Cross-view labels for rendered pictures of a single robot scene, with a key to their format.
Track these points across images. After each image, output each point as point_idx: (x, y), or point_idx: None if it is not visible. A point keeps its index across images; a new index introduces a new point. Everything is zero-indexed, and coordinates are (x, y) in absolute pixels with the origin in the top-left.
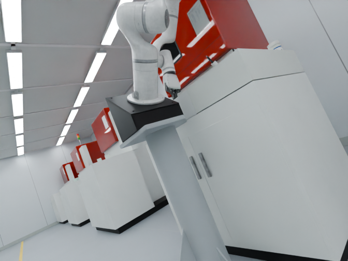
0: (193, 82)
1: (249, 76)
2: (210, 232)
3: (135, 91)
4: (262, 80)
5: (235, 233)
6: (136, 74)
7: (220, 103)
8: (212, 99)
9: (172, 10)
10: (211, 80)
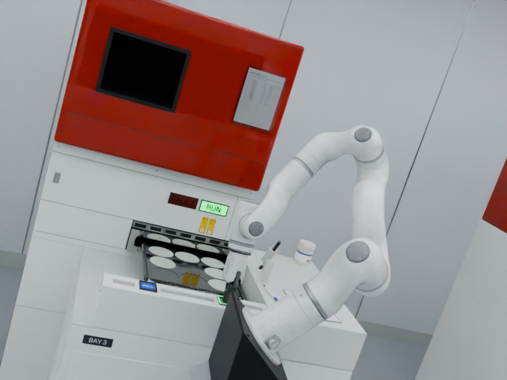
0: (146, 166)
1: (354, 366)
2: None
3: (278, 339)
4: None
5: None
6: (304, 326)
7: (302, 367)
8: (296, 356)
9: (318, 170)
10: (315, 335)
